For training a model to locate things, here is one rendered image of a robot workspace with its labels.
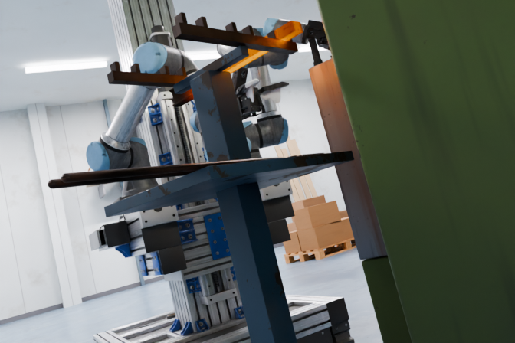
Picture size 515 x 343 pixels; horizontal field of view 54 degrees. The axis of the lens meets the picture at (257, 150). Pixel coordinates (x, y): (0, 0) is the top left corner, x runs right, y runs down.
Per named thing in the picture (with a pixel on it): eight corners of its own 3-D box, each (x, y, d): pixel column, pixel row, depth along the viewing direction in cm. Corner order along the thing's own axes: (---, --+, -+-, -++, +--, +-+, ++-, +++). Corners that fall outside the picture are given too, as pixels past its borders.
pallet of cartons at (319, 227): (311, 262, 604) (297, 209, 613) (279, 264, 682) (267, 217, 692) (385, 239, 654) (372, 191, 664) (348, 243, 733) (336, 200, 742)
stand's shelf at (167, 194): (106, 217, 92) (103, 207, 93) (251, 191, 122) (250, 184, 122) (211, 179, 73) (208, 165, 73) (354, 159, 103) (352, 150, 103)
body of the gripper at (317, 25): (339, 24, 175) (306, 17, 179) (333, 47, 175) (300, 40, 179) (342, 30, 183) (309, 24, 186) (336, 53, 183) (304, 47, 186)
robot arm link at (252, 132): (231, 158, 228) (224, 129, 230) (260, 151, 231) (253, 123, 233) (235, 152, 216) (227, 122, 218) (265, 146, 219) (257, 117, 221)
